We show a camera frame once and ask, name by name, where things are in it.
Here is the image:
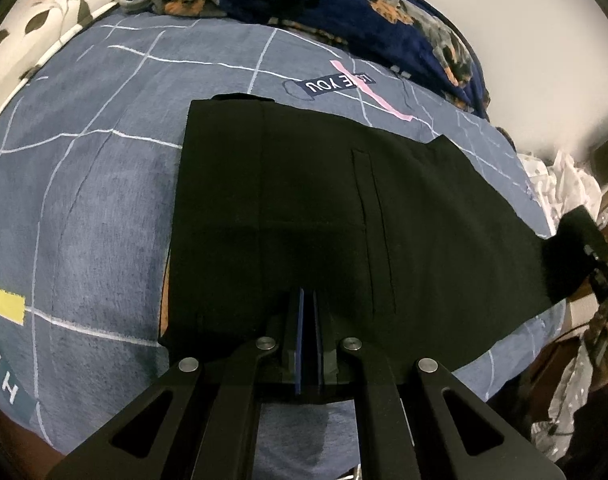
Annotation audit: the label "white floral pillow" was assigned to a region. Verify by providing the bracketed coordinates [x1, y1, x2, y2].
[0, 0, 135, 128]

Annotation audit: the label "clear plastic bag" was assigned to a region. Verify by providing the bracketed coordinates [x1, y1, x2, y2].
[531, 345, 602, 463]

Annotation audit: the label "blue grid bed sheet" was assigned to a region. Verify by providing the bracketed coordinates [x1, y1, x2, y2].
[0, 12, 567, 478]

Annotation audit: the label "navy dog print blanket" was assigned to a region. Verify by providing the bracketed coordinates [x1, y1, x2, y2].
[119, 0, 491, 121]

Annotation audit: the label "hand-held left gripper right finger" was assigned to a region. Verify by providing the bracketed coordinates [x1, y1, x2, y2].
[311, 290, 568, 480]

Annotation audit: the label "black pants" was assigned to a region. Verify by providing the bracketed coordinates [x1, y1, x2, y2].
[158, 92, 608, 387]

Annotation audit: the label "white crumpled clothes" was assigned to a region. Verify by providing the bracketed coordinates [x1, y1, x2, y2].
[516, 150, 605, 236]

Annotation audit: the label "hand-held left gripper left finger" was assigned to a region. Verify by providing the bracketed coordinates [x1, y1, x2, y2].
[45, 287, 306, 480]

